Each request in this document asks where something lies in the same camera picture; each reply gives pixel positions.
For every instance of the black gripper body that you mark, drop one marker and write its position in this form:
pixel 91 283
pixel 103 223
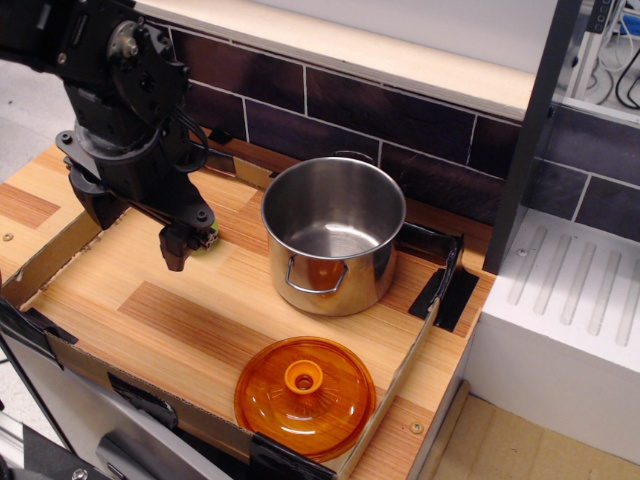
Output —
pixel 151 174

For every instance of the cardboard fence with black tape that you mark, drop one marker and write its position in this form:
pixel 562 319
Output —
pixel 82 307

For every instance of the light wooden shelf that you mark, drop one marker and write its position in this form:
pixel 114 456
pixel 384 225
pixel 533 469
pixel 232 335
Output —
pixel 441 75

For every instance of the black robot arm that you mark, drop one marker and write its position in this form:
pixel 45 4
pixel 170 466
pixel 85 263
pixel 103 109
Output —
pixel 119 72

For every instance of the stainless steel pot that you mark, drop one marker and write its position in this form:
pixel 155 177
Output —
pixel 332 226

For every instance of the orange glass lid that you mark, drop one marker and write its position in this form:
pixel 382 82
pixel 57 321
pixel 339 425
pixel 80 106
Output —
pixel 310 394

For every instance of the dark grey vertical post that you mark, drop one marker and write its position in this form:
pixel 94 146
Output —
pixel 511 212

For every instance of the white ribbed drain board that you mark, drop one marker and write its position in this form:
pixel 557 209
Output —
pixel 573 284

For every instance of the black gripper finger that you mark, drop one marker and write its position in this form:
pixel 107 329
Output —
pixel 102 206
pixel 177 242

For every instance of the green plastic pear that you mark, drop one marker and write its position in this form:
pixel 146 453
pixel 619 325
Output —
pixel 206 238

